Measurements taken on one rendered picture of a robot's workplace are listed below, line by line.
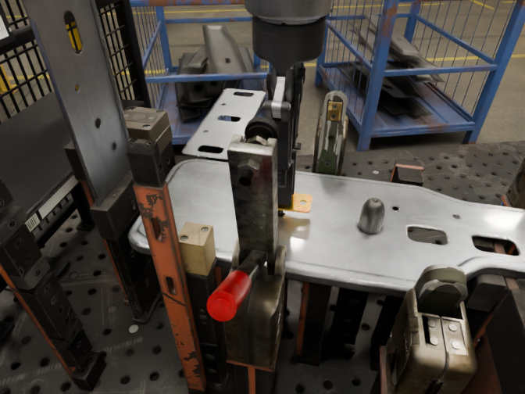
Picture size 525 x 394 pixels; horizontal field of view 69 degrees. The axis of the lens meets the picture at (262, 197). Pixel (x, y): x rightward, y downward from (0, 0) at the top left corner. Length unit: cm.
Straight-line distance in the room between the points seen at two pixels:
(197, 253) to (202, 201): 16
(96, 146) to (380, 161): 89
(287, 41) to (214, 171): 31
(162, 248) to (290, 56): 24
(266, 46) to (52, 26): 25
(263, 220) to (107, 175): 33
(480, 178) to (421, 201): 68
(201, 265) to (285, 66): 24
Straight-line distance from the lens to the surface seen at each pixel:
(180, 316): 51
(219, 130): 76
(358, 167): 121
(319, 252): 51
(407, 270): 51
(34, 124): 82
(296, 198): 54
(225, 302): 27
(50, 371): 84
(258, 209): 33
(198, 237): 43
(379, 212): 52
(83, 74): 57
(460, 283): 38
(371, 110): 241
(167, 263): 44
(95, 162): 59
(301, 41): 40
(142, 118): 70
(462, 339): 39
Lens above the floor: 137
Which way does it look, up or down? 39 degrees down
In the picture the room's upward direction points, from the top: straight up
